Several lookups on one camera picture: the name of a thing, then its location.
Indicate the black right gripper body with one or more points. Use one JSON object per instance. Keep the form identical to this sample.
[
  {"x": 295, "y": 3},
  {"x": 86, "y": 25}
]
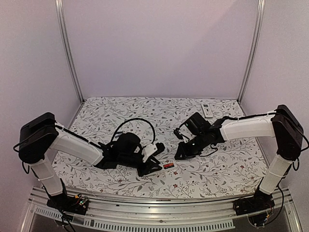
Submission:
[{"x": 202, "y": 144}]

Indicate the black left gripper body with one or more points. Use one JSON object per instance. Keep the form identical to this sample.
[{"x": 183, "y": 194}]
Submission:
[{"x": 126, "y": 160}]

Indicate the long white remote control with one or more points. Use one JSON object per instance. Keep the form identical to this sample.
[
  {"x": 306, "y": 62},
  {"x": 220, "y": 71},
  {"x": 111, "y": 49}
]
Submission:
[{"x": 169, "y": 168}]

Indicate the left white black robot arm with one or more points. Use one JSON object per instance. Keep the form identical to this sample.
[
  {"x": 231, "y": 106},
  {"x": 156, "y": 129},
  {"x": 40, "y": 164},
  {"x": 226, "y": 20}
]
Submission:
[{"x": 44, "y": 133}]

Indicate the white air conditioner remote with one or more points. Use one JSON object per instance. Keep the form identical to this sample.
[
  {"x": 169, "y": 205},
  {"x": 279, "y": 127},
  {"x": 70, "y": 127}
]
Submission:
[{"x": 207, "y": 110}]

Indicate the floral patterned table mat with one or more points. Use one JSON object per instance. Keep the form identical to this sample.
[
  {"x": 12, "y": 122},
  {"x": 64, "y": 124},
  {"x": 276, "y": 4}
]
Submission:
[{"x": 232, "y": 168}]

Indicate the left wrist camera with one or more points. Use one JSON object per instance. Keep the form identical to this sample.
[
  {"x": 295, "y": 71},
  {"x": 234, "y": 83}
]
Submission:
[{"x": 152, "y": 150}]

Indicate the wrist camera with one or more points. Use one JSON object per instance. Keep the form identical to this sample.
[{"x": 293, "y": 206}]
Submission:
[
  {"x": 152, "y": 150},
  {"x": 179, "y": 135}
]

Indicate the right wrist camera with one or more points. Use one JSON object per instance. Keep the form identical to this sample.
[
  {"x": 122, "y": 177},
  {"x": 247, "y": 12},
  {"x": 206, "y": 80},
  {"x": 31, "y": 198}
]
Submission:
[{"x": 179, "y": 135}]

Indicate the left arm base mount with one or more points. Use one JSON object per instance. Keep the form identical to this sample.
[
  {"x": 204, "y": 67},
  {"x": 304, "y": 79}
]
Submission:
[{"x": 77, "y": 204}]

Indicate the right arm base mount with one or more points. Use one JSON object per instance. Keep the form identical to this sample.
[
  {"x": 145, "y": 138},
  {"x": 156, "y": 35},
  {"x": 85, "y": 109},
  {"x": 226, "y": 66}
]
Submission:
[{"x": 258, "y": 202}]

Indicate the right aluminium frame post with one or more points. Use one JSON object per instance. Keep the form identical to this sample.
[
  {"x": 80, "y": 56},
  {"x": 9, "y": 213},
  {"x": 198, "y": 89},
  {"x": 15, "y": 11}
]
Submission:
[{"x": 253, "y": 49}]

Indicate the aluminium frame post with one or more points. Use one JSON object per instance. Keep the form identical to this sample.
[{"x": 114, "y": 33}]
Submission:
[
  {"x": 253, "y": 49},
  {"x": 67, "y": 49}
]

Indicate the left aluminium frame post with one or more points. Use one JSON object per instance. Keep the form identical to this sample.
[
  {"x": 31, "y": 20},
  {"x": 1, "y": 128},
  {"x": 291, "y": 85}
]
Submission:
[{"x": 67, "y": 49}]

